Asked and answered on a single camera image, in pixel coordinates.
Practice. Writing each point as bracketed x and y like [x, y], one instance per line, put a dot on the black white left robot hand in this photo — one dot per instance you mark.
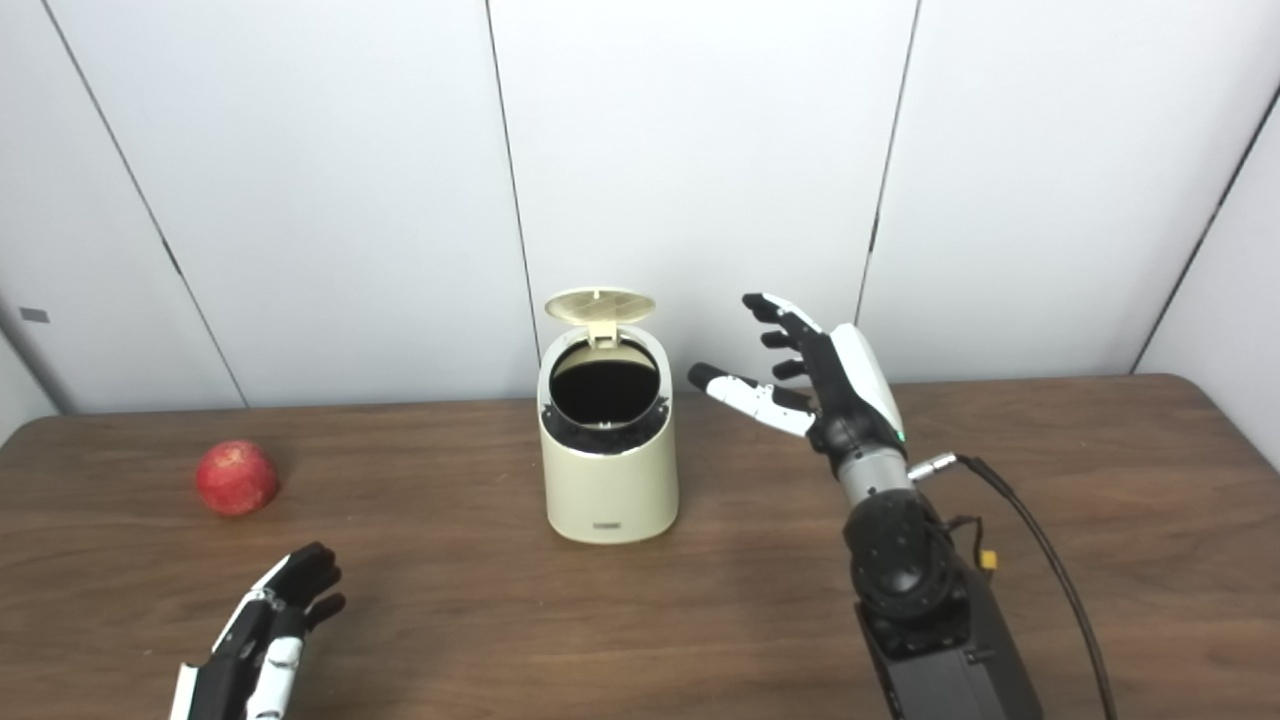
[235, 670]

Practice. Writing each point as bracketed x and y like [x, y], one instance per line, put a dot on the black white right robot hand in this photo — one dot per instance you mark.
[845, 400]

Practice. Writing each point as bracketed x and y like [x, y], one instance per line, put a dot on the cream-colored bin body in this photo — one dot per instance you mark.
[610, 490]

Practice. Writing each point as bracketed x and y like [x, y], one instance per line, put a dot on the small grey wall tag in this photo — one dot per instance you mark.
[34, 315]

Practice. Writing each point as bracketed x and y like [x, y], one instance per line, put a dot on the yellow connector plug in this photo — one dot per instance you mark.
[989, 561]

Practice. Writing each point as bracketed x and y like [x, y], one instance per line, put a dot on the cream round bin lid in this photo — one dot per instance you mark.
[600, 305]

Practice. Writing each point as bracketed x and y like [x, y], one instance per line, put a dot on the red apple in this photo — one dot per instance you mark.
[237, 480]

